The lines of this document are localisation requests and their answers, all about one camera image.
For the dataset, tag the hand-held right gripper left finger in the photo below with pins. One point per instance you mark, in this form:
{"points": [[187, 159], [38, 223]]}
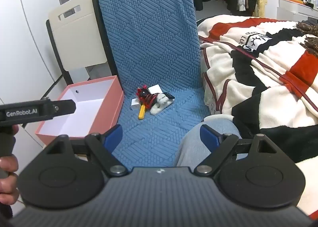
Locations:
{"points": [[113, 136]]}

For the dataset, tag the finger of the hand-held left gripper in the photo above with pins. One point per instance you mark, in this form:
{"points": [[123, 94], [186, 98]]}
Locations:
{"points": [[64, 107]]}

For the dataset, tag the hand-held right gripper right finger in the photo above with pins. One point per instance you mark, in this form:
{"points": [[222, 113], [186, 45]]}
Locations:
{"points": [[208, 135]]}

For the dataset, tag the pink cardboard box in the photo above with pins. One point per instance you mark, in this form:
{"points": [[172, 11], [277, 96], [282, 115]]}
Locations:
{"points": [[82, 107]]}

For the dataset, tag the white plush dog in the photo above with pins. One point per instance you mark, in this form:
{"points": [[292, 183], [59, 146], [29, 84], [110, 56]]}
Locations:
{"points": [[160, 104]]}

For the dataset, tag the person's left hand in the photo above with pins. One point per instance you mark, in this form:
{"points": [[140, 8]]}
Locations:
{"points": [[8, 166]]}

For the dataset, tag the person's jeans leg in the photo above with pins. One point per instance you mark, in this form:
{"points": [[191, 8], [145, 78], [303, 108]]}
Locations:
{"points": [[191, 142]]}

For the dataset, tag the white charger plug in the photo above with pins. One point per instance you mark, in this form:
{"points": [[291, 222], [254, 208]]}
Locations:
{"points": [[135, 104], [155, 89]]}

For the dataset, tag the white wardrobe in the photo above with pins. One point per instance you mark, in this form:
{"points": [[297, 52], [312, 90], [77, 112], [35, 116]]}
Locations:
{"points": [[22, 43]]}

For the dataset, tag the cream folding chair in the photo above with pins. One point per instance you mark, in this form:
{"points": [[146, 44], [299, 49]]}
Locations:
{"points": [[77, 33]]}

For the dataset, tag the printed fleece blanket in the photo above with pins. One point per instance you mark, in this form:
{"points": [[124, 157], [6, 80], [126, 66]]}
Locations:
{"points": [[268, 68]]}

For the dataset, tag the blue quilted blanket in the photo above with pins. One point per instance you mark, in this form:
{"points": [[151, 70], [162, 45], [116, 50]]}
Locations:
{"points": [[151, 43]]}

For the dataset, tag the leopard print cloth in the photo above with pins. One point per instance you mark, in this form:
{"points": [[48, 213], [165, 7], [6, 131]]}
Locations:
{"points": [[309, 34]]}

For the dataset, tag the white dresser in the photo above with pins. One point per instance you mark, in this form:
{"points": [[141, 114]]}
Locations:
{"points": [[295, 9]]}

